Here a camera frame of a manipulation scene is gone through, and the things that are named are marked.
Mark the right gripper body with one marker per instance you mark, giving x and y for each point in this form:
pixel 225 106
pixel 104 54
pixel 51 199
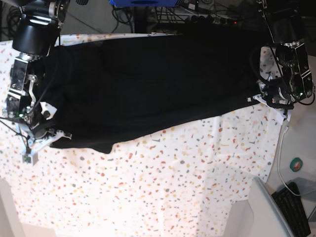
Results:
pixel 31 122

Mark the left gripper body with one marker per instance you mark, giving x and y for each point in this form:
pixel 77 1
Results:
pixel 274 97

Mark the black t-shirt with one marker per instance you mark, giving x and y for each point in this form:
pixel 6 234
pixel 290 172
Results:
pixel 118 90

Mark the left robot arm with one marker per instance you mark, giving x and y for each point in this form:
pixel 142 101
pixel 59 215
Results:
pixel 281 67

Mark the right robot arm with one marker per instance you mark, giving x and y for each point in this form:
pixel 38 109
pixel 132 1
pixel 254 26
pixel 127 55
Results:
pixel 37 31

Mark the green tape roll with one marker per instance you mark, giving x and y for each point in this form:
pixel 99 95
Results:
pixel 296 165

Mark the black keyboard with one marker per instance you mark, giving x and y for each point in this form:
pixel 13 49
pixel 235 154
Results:
pixel 293 211

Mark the grey laptop lid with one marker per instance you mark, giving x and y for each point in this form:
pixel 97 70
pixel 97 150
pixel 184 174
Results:
pixel 268 219

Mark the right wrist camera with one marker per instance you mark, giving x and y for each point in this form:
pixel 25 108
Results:
pixel 30 158

